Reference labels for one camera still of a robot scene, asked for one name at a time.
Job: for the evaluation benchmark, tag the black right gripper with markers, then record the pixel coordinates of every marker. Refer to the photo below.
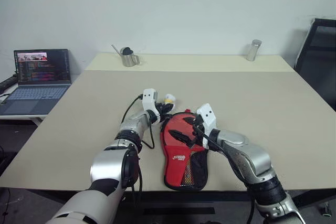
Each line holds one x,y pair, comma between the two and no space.
198,136

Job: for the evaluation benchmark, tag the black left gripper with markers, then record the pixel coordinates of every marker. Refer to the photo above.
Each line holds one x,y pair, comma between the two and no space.
161,108

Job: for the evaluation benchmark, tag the white yellow ball packet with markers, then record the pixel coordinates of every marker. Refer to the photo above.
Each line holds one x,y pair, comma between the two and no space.
169,99

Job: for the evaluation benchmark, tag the black red paddle case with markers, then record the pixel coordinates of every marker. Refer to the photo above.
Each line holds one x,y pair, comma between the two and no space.
178,166

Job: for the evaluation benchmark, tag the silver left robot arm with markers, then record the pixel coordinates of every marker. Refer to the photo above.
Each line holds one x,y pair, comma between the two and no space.
131,124

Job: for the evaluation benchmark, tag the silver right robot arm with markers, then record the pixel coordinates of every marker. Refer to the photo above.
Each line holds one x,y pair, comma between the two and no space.
252,153

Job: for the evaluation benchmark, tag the steel watering can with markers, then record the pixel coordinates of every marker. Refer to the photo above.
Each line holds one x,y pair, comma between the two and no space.
128,60

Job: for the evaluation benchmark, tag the metal shaker bottle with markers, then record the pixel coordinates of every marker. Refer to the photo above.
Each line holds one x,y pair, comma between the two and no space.
252,52

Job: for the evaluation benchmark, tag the open blue laptop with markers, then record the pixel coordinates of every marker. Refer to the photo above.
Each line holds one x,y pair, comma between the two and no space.
34,98

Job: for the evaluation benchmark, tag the black office chair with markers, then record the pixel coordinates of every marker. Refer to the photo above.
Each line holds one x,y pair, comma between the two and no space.
320,58

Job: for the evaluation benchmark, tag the long black device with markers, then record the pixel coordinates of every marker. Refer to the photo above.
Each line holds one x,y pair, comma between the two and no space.
6,83

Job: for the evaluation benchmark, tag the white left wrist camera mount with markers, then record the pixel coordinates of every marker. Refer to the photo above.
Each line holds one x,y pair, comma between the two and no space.
148,98

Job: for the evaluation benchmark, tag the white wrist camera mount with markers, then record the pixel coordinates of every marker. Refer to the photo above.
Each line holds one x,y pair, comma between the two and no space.
208,115
148,98

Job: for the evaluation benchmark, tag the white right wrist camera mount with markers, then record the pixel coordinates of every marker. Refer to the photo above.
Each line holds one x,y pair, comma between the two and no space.
208,115

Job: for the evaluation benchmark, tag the black table frame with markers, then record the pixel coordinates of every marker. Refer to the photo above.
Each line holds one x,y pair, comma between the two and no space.
183,196

